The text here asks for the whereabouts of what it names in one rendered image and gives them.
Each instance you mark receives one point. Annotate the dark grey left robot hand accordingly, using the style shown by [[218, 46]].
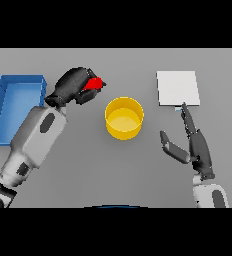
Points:
[[69, 85]]

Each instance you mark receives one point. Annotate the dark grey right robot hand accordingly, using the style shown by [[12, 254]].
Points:
[[198, 146]]

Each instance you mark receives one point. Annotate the red beaker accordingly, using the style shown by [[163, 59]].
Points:
[[94, 83]]

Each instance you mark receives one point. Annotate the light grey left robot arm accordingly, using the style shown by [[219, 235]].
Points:
[[34, 136]]

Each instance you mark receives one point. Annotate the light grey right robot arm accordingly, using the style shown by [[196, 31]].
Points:
[[208, 196]]

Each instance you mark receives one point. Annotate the pale square measuring scale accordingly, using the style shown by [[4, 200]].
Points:
[[178, 87]]

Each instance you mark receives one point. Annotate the yellow bowl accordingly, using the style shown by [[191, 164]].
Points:
[[124, 118]]

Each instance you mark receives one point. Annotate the blue tray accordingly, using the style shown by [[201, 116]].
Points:
[[16, 106]]

